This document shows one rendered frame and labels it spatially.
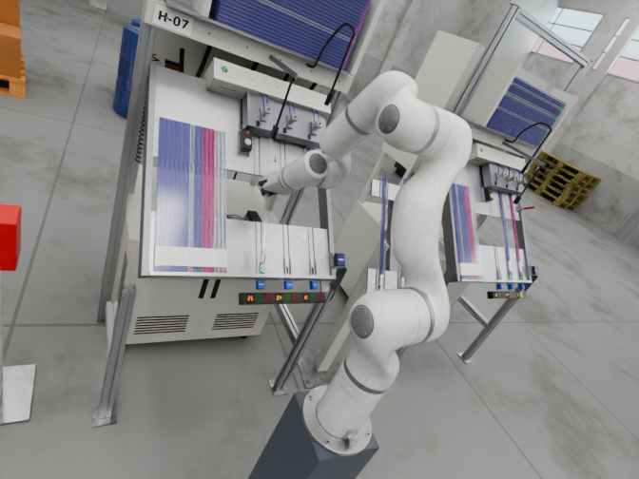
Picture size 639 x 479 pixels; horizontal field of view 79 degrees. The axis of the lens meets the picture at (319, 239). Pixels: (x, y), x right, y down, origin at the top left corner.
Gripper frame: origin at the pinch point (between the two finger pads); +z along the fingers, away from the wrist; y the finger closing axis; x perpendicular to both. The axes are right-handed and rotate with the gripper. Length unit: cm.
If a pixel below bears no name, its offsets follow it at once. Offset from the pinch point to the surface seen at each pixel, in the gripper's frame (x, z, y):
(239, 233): 15.6, 5.6, 6.5
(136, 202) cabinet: 0, 53, 34
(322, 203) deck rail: -4.0, 8.1, -29.0
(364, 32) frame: -64, -21, -23
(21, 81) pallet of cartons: -144, 278, 111
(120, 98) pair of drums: -162, 284, 36
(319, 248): 15.5, 5.0, -27.0
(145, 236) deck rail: 22.3, 4.6, 35.8
